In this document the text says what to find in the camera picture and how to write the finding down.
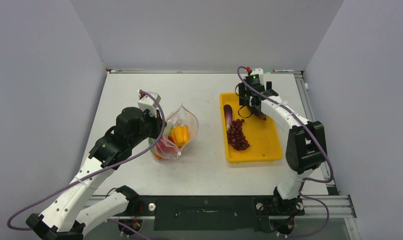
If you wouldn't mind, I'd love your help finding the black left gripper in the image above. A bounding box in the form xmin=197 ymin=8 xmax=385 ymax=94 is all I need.
xmin=128 ymin=108 xmax=167 ymax=148

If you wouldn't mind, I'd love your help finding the green cabbage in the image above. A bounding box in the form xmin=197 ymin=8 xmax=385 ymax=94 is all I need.
xmin=163 ymin=122 xmax=174 ymax=136

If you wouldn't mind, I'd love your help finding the red tomato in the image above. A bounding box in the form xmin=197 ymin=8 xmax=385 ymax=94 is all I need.
xmin=158 ymin=136 xmax=179 ymax=157

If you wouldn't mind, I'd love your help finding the yellow plastic tray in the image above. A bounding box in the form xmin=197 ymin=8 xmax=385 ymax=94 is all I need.
xmin=219 ymin=92 xmax=283 ymax=164

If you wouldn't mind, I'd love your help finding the clear zip top bag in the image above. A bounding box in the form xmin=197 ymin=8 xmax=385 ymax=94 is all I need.
xmin=150 ymin=105 xmax=199 ymax=161

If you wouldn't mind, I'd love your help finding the yellow bell pepper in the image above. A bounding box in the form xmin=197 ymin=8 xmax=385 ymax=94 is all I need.
xmin=171 ymin=125 xmax=190 ymax=148

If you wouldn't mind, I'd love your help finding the dark purple eggplant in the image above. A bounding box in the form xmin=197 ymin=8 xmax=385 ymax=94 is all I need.
xmin=251 ymin=108 xmax=267 ymax=121

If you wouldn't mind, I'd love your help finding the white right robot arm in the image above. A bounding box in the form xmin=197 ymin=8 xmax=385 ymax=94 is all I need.
xmin=238 ymin=73 xmax=326 ymax=214

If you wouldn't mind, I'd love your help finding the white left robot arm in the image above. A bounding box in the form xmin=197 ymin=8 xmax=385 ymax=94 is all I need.
xmin=25 ymin=107 xmax=166 ymax=240

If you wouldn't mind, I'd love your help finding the slim purple white eggplant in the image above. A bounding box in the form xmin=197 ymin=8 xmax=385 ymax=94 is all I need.
xmin=223 ymin=104 xmax=233 ymax=131

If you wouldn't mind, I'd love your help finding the red grape bunch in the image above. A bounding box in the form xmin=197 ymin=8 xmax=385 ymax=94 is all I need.
xmin=226 ymin=119 xmax=251 ymax=151

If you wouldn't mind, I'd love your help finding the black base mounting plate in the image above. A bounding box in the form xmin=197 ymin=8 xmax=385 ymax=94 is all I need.
xmin=120 ymin=195 xmax=305 ymax=232

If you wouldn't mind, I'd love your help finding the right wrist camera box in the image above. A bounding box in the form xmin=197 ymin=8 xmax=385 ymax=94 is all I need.
xmin=247 ymin=68 xmax=264 ymax=77

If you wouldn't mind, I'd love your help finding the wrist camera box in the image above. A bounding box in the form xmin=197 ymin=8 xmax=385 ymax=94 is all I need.
xmin=137 ymin=89 xmax=161 ymax=118
xmin=247 ymin=68 xmax=264 ymax=77

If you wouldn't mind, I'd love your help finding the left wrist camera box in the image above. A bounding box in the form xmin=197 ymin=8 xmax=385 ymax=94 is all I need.
xmin=137 ymin=89 xmax=161 ymax=118

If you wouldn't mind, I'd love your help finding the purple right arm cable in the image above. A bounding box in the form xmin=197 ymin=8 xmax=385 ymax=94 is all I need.
xmin=236 ymin=66 xmax=335 ymax=238

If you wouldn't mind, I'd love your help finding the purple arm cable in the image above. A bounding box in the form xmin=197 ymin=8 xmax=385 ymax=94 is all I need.
xmin=236 ymin=66 xmax=335 ymax=238
xmin=6 ymin=89 xmax=167 ymax=240

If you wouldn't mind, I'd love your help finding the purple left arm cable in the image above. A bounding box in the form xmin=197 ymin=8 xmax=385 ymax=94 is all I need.
xmin=6 ymin=89 xmax=167 ymax=240

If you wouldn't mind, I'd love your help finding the aluminium frame rail back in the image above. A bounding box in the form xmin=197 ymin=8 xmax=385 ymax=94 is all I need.
xmin=106 ymin=68 xmax=303 ymax=75

